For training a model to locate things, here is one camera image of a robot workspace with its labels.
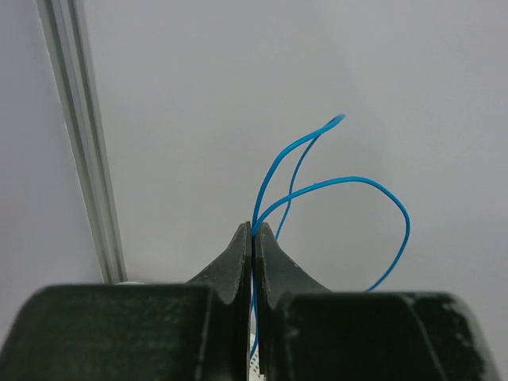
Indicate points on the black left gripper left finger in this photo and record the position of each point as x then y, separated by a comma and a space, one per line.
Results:
197, 330

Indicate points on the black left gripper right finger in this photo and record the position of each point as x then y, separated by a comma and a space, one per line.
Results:
308, 332

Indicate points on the rounded white perforated basket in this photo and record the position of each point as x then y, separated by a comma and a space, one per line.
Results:
254, 371

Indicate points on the aluminium corner post left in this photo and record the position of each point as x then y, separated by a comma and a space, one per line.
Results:
65, 31

